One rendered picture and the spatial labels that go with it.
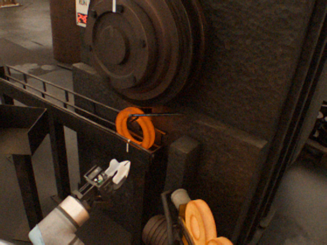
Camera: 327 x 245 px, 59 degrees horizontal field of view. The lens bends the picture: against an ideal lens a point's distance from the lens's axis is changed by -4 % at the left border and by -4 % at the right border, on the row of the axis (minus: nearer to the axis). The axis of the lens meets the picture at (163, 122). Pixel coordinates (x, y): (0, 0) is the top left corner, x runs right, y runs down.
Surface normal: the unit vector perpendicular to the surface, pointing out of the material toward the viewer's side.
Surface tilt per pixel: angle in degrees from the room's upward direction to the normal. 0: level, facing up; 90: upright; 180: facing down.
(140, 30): 90
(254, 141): 0
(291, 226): 0
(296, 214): 0
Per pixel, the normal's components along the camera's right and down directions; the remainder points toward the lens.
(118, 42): -0.61, 0.36
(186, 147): 0.09, -0.85
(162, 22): 0.37, 0.04
